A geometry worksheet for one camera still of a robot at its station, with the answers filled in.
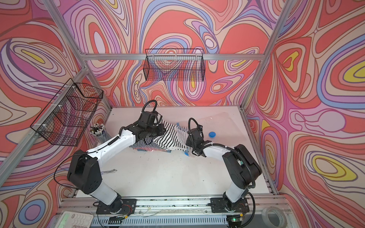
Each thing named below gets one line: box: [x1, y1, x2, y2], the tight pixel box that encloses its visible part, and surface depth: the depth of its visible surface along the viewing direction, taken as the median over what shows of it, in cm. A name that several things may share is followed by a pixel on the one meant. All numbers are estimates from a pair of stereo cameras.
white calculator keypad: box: [55, 210, 95, 228], surface depth 69 cm
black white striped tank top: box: [152, 119, 190, 151], surface depth 91 cm
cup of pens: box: [89, 122, 108, 143], surface depth 87 cm
